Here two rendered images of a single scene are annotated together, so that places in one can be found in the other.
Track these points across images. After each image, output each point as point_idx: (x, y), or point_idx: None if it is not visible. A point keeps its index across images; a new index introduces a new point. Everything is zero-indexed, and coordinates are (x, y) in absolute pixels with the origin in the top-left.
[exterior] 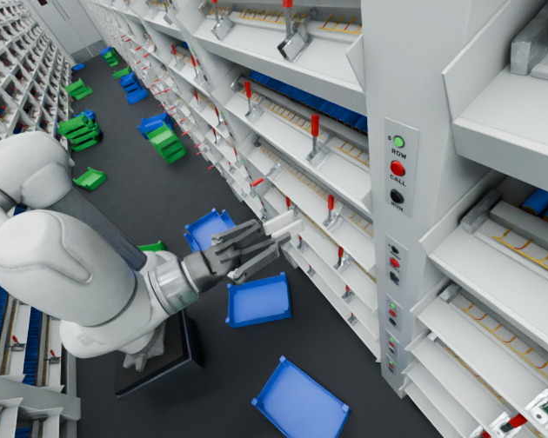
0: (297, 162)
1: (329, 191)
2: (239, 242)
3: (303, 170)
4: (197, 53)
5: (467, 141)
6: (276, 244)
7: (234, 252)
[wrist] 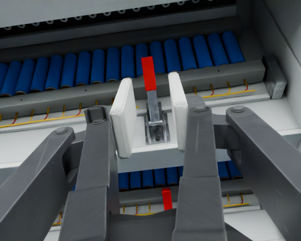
0: (49, 8)
1: (106, 91)
2: (112, 192)
3: (16, 101)
4: None
5: None
6: (219, 115)
7: (188, 194)
